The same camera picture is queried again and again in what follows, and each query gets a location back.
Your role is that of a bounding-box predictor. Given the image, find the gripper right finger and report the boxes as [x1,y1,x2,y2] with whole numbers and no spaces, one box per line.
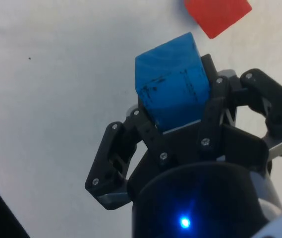
[197,53,282,158]

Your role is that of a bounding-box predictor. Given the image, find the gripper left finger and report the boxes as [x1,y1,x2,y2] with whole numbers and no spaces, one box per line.
[85,95,178,211]

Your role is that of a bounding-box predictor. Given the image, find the blue cube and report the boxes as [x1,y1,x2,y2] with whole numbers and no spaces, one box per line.
[134,32,211,132]

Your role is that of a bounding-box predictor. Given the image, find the red cube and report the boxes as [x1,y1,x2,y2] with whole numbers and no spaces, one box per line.
[183,0,253,39]

